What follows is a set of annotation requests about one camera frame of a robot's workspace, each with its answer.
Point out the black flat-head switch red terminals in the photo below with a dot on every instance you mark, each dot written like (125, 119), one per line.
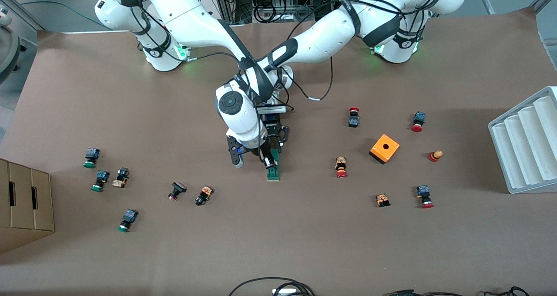
(176, 190)

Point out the white plug adapter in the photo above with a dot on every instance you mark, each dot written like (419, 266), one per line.
(285, 292)

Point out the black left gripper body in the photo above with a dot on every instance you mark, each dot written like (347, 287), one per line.
(273, 130)

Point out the aluminium frame rack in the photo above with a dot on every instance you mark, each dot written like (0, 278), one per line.
(226, 0)

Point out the white ridged tray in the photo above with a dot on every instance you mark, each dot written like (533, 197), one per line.
(526, 143)

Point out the green pushbutton blue contact block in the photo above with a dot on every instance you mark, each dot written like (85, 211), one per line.
(91, 157)
(127, 220)
(100, 181)

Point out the red button black contact block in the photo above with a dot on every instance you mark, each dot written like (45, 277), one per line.
(353, 117)

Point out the grey round device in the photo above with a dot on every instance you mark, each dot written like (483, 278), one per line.
(8, 48)

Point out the red pushbutton blue contact block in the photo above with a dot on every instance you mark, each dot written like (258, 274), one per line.
(418, 122)
(424, 196)

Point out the black button orange contact block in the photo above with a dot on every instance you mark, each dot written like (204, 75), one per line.
(121, 177)

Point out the orange button enclosure box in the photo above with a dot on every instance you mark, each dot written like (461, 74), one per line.
(384, 148)

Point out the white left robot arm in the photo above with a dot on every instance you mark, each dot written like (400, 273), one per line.
(330, 39)

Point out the red button orange contact block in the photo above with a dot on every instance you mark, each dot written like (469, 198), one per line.
(341, 167)

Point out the brown cardboard box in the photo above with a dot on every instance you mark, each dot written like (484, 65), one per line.
(26, 200)

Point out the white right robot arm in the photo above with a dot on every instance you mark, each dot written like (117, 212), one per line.
(187, 17)

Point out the black selector orange contact block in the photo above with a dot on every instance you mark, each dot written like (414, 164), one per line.
(204, 195)

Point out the small orange contact block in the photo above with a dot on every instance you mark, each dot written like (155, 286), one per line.
(382, 200)

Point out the red yellow button head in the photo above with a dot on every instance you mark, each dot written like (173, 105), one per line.
(435, 155)

